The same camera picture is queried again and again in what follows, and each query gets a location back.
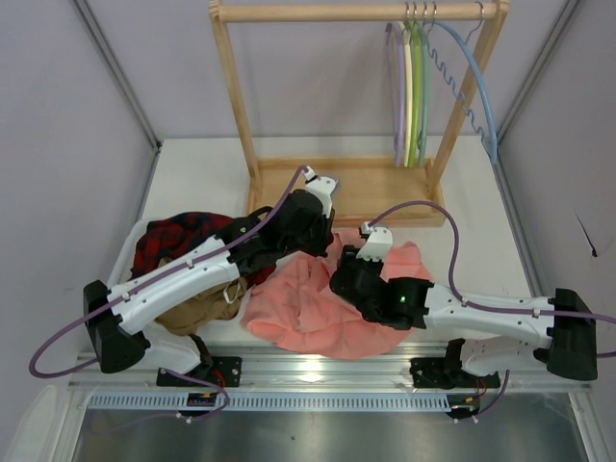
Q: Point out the pink skirt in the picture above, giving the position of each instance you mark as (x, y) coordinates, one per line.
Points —
(294, 309)

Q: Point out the light blue clothes hanger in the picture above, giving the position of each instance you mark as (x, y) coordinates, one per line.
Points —
(464, 97)

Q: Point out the purple clothes hanger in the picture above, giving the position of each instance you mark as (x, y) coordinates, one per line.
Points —
(396, 70)

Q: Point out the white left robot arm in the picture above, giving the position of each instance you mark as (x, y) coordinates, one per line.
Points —
(121, 337)

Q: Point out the white slotted cable duct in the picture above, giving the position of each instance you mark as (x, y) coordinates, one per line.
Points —
(269, 401)

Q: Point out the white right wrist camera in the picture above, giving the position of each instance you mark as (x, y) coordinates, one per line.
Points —
(378, 242)

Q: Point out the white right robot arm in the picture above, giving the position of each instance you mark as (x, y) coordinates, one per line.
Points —
(557, 332)

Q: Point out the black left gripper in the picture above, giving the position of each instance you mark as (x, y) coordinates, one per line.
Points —
(319, 231)

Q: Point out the lime green clothes hanger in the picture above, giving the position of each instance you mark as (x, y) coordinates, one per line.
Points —
(416, 90)

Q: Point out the aluminium mounting rail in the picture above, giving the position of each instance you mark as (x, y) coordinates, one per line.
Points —
(272, 369)

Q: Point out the red plaid garment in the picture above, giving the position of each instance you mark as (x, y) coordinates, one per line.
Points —
(171, 238)

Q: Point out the black hanging cable tie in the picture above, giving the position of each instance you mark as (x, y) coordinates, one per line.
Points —
(593, 249)

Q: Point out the left aluminium frame post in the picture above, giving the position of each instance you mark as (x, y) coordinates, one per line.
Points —
(113, 65)

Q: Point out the tan brown garment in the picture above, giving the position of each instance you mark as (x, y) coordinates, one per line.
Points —
(219, 303)

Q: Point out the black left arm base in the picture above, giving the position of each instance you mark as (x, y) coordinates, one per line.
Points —
(223, 371)

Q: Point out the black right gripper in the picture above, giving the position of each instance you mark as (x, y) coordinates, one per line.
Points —
(350, 271)

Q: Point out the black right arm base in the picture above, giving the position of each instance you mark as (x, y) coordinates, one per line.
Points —
(432, 372)

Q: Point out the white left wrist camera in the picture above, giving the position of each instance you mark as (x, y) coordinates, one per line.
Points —
(322, 187)

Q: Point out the aluminium frame post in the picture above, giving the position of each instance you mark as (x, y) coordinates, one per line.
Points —
(566, 16)
(113, 65)

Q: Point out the right aluminium frame post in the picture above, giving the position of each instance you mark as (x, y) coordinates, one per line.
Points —
(566, 16)

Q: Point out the cream clothes hanger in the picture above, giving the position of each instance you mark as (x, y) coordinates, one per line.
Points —
(408, 96)

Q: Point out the grey-green clothes hanger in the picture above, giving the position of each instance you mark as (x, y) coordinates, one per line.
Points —
(425, 93)

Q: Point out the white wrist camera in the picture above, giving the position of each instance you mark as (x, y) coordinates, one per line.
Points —
(378, 242)
(322, 187)

